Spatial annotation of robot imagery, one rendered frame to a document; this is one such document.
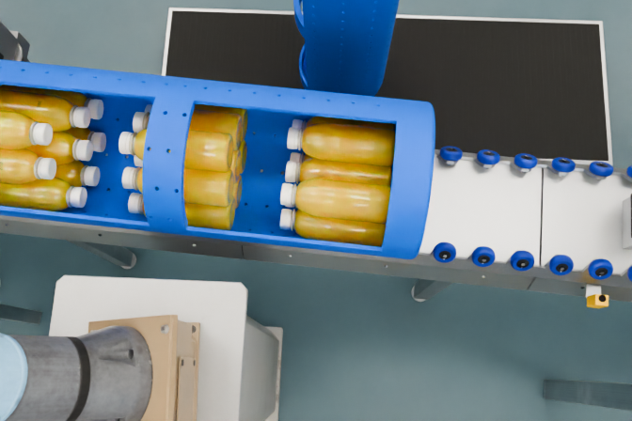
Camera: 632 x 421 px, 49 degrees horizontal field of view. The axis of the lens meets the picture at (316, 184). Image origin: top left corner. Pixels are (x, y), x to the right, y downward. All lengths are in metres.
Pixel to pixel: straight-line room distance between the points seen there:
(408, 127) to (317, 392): 1.32
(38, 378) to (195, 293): 0.33
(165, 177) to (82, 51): 1.59
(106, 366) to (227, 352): 0.24
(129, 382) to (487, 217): 0.78
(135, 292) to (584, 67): 1.77
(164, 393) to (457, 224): 0.70
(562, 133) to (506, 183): 0.95
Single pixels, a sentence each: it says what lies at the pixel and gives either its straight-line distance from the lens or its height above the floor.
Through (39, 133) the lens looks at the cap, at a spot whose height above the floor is 1.17.
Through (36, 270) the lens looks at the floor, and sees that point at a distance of 2.51.
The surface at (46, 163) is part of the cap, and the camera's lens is 1.32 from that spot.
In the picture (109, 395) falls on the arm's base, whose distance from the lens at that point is 0.99.
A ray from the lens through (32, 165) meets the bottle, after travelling 1.33.
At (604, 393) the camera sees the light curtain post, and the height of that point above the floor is 0.49.
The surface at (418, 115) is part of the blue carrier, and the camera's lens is 1.17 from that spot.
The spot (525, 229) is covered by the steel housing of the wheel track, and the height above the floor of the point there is 0.93.
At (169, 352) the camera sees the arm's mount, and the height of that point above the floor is 1.33.
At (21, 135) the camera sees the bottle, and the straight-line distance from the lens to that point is 1.30.
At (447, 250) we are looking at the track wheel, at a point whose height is 0.98.
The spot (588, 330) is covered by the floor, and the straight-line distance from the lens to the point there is 2.45.
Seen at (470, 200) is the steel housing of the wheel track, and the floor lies 0.93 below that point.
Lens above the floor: 2.29
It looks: 75 degrees down
